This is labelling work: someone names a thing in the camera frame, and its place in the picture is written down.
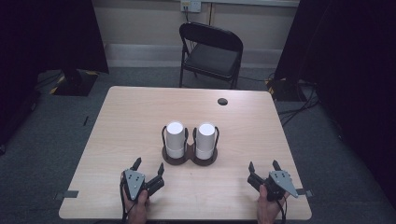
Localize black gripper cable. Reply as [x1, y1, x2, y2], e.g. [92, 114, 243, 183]
[276, 199, 288, 224]
[119, 182, 138, 224]

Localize white wall socket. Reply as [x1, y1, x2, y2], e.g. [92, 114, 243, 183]
[180, 0, 203, 14]

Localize black floor cables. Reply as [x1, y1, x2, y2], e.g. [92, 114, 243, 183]
[276, 81, 321, 126]

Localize stack of white paper cups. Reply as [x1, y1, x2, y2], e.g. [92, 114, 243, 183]
[165, 120, 186, 160]
[195, 122, 217, 161]

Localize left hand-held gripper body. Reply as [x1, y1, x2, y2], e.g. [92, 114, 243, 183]
[120, 168, 165, 202]

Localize person's left hand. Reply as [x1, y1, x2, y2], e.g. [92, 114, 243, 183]
[120, 189, 150, 224]

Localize person's right hand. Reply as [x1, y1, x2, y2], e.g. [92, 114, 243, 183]
[256, 185, 288, 224]

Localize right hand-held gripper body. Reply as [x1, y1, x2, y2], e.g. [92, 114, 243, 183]
[247, 170, 299, 202]

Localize black stand base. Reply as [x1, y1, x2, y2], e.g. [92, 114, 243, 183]
[49, 68, 99, 97]
[265, 77, 310, 103]

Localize grey tape strip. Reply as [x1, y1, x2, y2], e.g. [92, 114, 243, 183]
[295, 188, 314, 198]
[54, 189, 79, 201]

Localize black curtain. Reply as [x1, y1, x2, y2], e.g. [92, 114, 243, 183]
[0, 0, 110, 150]
[274, 0, 396, 209]

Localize black folding chair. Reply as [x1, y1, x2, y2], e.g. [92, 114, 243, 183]
[178, 21, 245, 91]

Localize black wire wooden cup holder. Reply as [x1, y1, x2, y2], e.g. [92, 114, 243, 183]
[161, 124, 220, 167]

